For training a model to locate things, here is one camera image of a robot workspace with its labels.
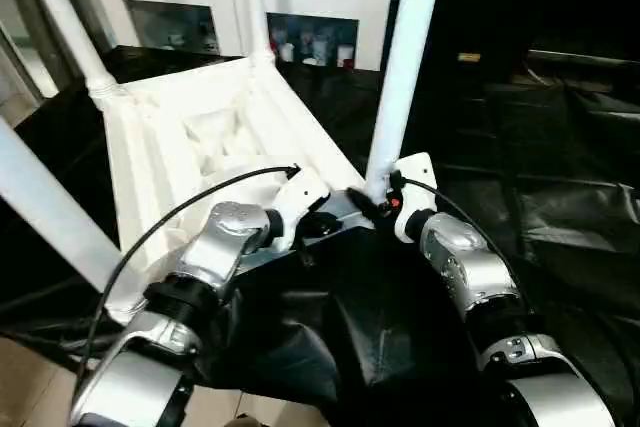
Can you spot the dark rounded robot body part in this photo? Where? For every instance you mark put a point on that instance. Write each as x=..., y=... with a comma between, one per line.
x=246, y=421

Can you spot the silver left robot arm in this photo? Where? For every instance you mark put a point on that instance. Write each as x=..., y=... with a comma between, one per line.
x=220, y=247

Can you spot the black plastic mat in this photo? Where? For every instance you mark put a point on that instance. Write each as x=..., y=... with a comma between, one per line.
x=560, y=167

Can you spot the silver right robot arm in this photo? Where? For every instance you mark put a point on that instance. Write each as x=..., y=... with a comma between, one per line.
x=470, y=267

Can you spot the grey curtain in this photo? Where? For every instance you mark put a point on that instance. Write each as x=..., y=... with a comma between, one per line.
x=95, y=7

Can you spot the red bottle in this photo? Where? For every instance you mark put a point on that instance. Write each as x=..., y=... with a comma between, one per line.
x=276, y=49

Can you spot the white plastic table top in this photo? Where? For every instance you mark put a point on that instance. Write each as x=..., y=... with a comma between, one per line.
x=190, y=137

